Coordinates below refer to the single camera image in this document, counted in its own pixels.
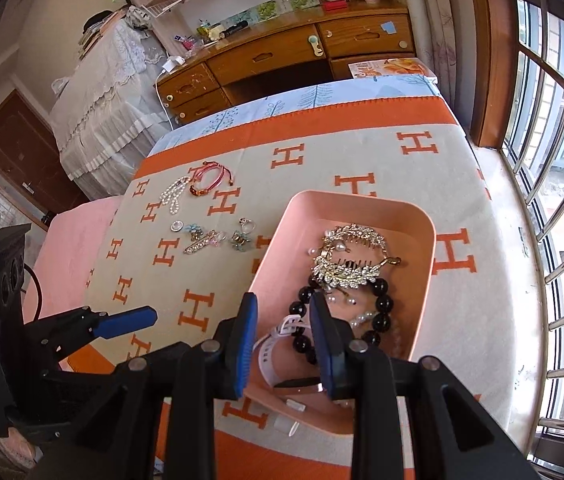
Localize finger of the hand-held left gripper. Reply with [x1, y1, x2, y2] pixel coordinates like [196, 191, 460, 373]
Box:
[36, 306, 159, 361]

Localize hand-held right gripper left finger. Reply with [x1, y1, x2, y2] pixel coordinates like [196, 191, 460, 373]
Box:
[29, 292, 259, 480]

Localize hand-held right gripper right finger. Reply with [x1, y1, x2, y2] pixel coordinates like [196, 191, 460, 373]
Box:
[310, 292, 540, 480]

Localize pink plastic tray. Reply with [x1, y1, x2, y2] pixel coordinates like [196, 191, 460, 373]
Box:
[244, 190, 437, 434]

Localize white label band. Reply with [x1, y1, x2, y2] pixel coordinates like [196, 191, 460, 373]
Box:
[253, 312, 313, 392]

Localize gold leaf rhinestone hairpin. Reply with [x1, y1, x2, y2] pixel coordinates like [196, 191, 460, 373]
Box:
[311, 255, 383, 295]

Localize pink towel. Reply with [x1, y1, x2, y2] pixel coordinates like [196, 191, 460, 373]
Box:
[21, 195, 124, 361]

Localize long rhinestone hair clip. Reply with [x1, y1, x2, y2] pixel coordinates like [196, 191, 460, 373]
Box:
[183, 232, 219, 256]

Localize gold rhinestone hair comb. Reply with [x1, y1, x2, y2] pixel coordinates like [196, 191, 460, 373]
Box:
[322, 224, 403, 270]

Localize brown wooden door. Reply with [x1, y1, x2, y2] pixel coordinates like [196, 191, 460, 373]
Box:
[0, 89, 89, 217]

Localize orange and beige blanket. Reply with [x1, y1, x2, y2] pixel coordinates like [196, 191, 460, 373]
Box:
[57, 102, 495, 480]

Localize white lace cover cloth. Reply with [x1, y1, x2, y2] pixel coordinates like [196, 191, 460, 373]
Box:
[49, 7, 173, 202]

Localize wooden desk drawer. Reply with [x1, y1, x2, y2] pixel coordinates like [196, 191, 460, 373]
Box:
[158, 67, 221, 111]
[317, 14, 415, 59]
[207, 37, 321, 87]

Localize blue leaf-print bedsheet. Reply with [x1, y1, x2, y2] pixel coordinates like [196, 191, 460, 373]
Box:
[151, 74, 443, 155]

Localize food picture box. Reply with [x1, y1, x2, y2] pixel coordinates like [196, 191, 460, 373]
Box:
[347, 57, 438, 81]

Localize black hat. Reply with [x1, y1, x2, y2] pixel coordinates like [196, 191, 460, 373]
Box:
[81, 9, 124, 37]

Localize blue and white hook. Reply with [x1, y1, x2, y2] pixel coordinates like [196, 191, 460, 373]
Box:
[306, 33, 327, 59]

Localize wooden desk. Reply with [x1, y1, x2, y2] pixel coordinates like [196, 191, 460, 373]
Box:
[155, 2, 419, 127]

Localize pale floral curtain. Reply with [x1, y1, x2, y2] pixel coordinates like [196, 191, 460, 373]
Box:
[396, 0, 473, 137]

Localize metal window bars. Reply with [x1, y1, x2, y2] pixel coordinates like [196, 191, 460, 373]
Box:
[503, 0, 564, 442]

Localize black cable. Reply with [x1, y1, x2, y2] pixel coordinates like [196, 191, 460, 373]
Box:
[21, 264, 44, 322]

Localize white pearl bracelet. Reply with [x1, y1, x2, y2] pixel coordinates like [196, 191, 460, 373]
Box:
[349, 310, 381, 332]

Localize black bead bracelet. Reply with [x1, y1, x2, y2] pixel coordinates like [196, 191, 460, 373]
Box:
[288, 277, 395, 367]

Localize white pearl necklace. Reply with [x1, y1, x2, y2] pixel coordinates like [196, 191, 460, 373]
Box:
[159, 175, 193, 214]

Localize red cord bracelet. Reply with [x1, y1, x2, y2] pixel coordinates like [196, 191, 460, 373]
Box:
[189, 180, 221, 197]

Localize pink cord bracelet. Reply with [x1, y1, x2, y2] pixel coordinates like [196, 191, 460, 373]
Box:
[189, 160, 236, 187]

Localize white cable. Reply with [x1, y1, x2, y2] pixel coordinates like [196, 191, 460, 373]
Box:
[154, 70, 179, 127]

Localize wooden window frame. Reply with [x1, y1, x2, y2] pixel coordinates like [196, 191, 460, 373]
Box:
[463, 0, 518, 150]

